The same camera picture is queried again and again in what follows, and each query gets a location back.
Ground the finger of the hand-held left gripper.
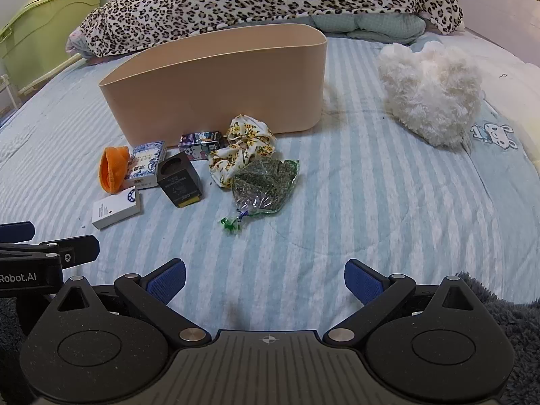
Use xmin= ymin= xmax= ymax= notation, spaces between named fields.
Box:
xmin=0 ymin=221 xmax=36 ymax=244
xmin=0 ymin=235 xmax=101 ymax=268

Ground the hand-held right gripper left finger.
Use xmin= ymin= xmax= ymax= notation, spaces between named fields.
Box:
xmin=51 ymin=259 xmax=212 ymax=349

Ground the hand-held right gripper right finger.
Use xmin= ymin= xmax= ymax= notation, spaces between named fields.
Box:
xmin=323 ymin=259 xmax=486 ymax=347

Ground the small white box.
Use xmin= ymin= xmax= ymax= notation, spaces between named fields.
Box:
xmin=91 ymin=186 xmax=142 ymax=231

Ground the orange knitted cloth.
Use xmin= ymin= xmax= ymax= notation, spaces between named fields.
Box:
xmin=99 ymin=146 xmax=131 ymax=195

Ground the black cardboard box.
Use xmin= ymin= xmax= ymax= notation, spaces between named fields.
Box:
xmin=157 ymin=152 xmax=202 ymax=209

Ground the blue white patterned box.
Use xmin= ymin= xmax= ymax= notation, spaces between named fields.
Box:
xmin=122 ymin=140 xmax=167 ymax=190

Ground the clear bag of dried herbs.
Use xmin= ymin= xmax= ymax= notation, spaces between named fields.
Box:
xmin=221 ymin=158 xmax=300 ymax=234

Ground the dark cartoon printed box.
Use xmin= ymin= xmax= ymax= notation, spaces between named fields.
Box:
xmin=178 ymin=130 xmax=224 ymax=161

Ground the floral yellow white scrunchie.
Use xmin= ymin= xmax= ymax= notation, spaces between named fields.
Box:
xmin=208 ymin=113 xmax=277 ymax=189

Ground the beige plastic storage bin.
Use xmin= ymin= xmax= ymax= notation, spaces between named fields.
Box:
xmin=99 ymin=23 xmax=328 ymax=148

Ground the grey fluffy blanket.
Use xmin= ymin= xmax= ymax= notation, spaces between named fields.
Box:
xmin=0 ymin=299 xmax=35 ymax=405
xmin=457 ymin=270 xmax=540 ymax=405

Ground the blue striped bed quilt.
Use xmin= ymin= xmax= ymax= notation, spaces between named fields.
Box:
xmin=0 ymin=29 xmax=540 ymax=349

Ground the pink cloth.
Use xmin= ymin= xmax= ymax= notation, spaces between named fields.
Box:
xmin=66 ymin=29 xmax=102 ymax=66

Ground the white fluffy heart pillow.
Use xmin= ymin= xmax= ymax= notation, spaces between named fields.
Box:
xmin=375 ymin=41 xmax=484 ymax=153

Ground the grey green quilted pillow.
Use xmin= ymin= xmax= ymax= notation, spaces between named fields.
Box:
xmin=309 ymin=12 xmax=427 ymax=46

